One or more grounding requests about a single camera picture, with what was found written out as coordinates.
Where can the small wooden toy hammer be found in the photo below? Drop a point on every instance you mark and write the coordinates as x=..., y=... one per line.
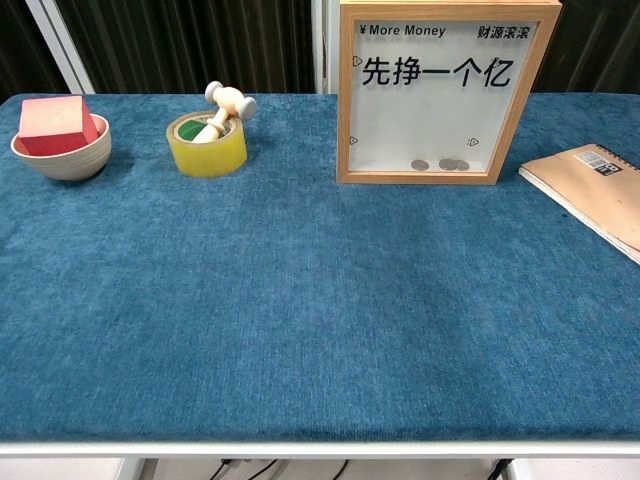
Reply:
x=227, y=102

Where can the red cube block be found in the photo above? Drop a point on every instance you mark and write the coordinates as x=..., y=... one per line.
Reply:
x=50, y=120

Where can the yellow tape roll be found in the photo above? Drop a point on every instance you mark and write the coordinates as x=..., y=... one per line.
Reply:
x=210, y=157

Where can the white partition post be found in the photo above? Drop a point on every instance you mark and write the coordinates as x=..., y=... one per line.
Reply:
x=62, y=50
x=333, y=50

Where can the white table leg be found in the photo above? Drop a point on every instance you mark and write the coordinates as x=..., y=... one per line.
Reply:
x=131, y=470
x=519, y=471

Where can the beige ribbed bowl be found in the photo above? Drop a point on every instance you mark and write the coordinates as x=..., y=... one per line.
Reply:
x=75, y=160

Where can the brown spiral notebook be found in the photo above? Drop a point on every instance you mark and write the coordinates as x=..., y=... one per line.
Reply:
x=600, y=200

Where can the blue table cloth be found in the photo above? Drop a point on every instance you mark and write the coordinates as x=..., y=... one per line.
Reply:
x=250, y=300

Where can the black pleated curtain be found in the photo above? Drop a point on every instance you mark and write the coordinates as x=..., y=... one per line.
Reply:
x=605, y=45
x=20, y=50
x=200, y=45

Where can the wooden frame money box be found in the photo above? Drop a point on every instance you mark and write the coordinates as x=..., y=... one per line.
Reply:
x=425, y=120

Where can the silver coin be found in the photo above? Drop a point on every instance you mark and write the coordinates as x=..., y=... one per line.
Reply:
x=446, y=164
x=419, y=164
x=464, y=165

